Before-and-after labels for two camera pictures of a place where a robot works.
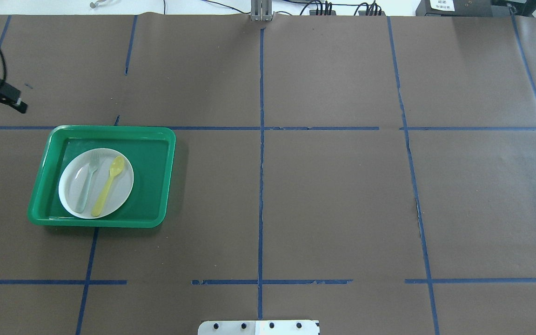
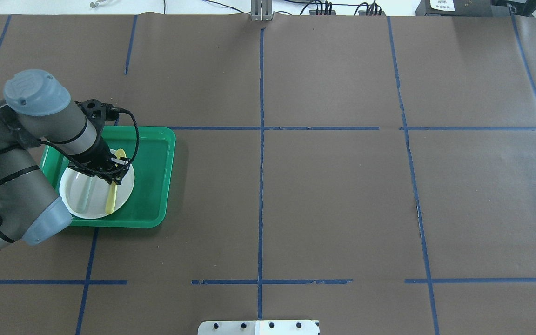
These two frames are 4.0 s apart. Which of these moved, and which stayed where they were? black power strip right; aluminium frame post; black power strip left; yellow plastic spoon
Moved: yellow plastic spoon
Stayed: black power strip right; aluminium frame post; black power strip left
